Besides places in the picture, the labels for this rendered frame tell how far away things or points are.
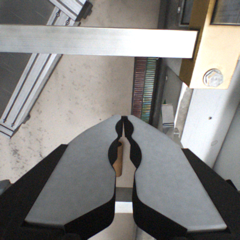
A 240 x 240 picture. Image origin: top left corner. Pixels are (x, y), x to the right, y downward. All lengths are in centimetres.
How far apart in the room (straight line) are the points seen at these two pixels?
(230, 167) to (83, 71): 88
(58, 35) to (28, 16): 69
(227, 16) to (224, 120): 39
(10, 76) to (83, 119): 50
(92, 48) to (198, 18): 13
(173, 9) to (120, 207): 34
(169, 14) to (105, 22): 72
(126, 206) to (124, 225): 184
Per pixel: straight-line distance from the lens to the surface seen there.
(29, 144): 150
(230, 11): 20
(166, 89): 35
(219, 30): 24
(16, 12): 94
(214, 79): 23
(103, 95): 113
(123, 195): 32
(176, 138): 39
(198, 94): 49
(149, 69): 35
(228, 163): 59
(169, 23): 35
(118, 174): 142
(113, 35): 22
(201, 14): 24
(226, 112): 55
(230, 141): 58
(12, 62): 99
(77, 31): 23
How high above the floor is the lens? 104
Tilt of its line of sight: 60 degrees down
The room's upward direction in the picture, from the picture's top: 178 degrees counter-clockwise
